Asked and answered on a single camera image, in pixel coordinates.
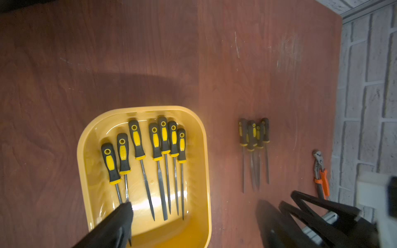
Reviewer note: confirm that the black yellow file two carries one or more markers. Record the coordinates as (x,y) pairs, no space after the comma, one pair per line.
(123,152)

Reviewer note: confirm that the black yellow file one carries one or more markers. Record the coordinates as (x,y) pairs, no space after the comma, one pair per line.
(109,157)

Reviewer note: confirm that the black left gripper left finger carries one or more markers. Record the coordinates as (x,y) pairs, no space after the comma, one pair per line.
(113,232)

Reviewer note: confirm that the black yellow file five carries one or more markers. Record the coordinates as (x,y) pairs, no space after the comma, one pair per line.
(157,156)

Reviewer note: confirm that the orange handled pliers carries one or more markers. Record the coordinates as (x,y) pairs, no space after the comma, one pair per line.
(320,176)

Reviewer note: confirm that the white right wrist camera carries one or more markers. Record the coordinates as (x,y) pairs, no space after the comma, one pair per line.
(379,191)

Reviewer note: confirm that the black yellow file four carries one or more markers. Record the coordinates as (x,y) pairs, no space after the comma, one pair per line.
(181,142)

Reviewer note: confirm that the black yellow file three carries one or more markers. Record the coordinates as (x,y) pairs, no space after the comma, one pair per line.
(136,137)

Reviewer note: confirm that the yellow plastic tray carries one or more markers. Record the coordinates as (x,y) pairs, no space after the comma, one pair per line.
(100,197)

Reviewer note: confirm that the black yellow file ten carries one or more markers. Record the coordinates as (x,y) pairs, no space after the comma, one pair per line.
(266,140)

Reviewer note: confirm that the black yellow file tool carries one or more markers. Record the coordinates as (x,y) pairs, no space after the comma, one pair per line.
(251,133)

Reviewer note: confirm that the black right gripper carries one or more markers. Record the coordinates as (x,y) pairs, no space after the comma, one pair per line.
(344,218)

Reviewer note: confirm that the black yellow file seven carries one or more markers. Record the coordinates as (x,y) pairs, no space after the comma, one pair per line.
(165,149)

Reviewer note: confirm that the black yellow file nine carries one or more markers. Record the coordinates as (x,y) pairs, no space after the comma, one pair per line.
(172,127)

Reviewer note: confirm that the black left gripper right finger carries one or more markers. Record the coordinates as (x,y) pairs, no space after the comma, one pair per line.
(279,231)

